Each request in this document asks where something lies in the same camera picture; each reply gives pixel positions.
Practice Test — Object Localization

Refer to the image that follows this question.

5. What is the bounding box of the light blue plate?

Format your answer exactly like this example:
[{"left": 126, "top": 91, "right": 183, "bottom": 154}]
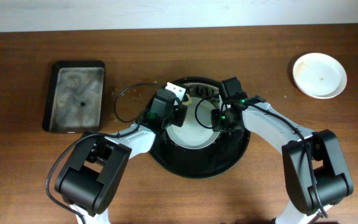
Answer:
[{"left": 167, "top": 96, "right": 221, "bottom": 149}]

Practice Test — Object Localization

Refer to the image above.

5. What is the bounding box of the green and yellow sponge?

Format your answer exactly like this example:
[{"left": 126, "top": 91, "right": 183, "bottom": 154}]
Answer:
[{"left": 182, "top": 94, "right": 192, "bottom": 105}]

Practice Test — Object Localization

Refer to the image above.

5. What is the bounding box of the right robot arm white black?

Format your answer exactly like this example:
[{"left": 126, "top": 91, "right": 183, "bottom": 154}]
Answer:
[{"left": 211, "top": 97, "right": 354, "bottom": 223}]

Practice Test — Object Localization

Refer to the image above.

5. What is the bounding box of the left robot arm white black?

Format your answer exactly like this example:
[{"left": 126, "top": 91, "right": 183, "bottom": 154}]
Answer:
[{"left": 45, "top": 105, "right": 187, "bottom": 223}]

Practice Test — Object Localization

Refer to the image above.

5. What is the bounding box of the black round tray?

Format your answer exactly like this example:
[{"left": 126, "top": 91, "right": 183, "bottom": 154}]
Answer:
[{"left": 150, "top": 77, "right": 250, "bottom": 179}]

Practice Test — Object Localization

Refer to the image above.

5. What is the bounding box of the black rectangular soapy water tray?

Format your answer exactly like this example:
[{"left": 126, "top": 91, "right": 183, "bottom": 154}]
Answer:
[{"left": 42, "top": 60, "right": 106, "bottom": 133}]

